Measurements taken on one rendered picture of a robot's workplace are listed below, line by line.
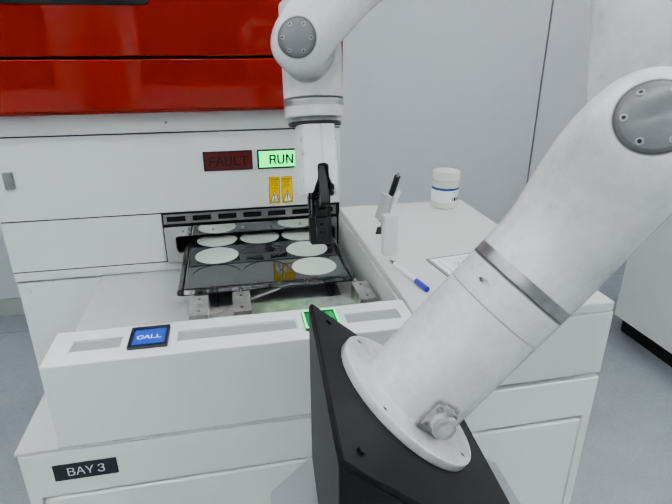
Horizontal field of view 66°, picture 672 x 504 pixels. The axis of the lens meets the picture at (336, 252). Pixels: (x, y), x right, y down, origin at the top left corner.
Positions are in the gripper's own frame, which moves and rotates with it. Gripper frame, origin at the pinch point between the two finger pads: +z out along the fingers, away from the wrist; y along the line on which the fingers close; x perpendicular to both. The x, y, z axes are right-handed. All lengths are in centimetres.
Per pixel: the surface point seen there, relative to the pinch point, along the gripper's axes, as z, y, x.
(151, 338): 14.8, -2.8, -25.6
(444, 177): -4, -51, 41
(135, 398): 22.8, -0.4, -28.3
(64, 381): 18.6, 0.5, -37.1
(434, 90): -44, -202, 100
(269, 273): 14.0, -37.4, -5.5
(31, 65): -32, -48, -51
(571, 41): -68, -197, 179
